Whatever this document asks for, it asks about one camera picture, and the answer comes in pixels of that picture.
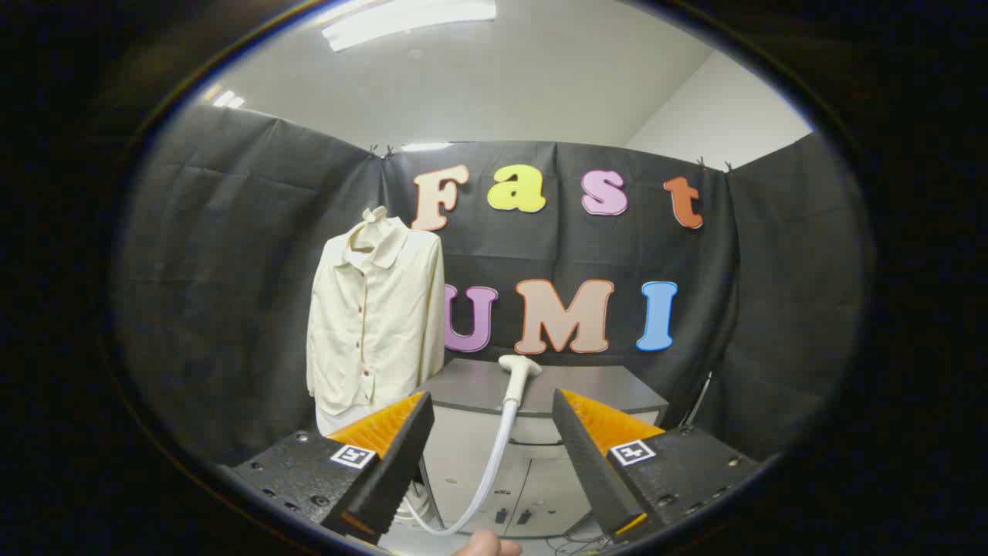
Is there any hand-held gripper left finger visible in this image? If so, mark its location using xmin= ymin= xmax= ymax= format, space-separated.
xmin=232 ymin=392 xmax=435 ymax=545

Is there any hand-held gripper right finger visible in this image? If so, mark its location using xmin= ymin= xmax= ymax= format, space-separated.
xmin=552 ymin=388 xmax=761 ymax=543

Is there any white garment steamer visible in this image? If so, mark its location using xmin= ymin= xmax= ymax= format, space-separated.
xmin=401 ymin=354 xmax=543 ymax=537

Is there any cream button-up shirt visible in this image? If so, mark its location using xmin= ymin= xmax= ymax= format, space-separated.
xmin=306 ymin=216 xmax=447 ymax=418

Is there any grey cabinet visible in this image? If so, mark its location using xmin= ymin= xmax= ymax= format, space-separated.
xmin=417 ymin=358 xmax=670 ymax=539

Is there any black backdrop cloth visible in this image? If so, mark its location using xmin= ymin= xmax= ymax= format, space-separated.
xmin=116 ymin=104 xmax=865 ymax=464

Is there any small ceiling light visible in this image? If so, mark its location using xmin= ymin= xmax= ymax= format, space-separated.
xmin=202 ymin=83 xmax=246 ymax=109

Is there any long ceiling light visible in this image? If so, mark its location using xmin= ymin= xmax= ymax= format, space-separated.
xmin=320 ymin=0 xmax=499 ymax=53

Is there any tangle of cables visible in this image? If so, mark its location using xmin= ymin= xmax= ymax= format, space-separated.
xmin=546 ymin=531 xmax=612 ymax=556

